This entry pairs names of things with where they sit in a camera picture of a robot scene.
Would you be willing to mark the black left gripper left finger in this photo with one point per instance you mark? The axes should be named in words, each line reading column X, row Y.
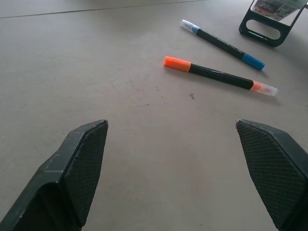
column 60, row 178

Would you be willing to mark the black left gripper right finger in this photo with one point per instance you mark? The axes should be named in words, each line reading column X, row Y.
column 276, row 173

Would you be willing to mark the orange capped black marker pen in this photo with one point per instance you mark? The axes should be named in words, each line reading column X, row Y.
column 220, row 76

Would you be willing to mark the blue capped black marker pen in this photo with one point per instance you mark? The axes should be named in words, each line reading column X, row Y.
column 222, row 44

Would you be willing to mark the black stand with container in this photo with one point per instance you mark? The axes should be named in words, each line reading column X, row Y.
column 269, row 25

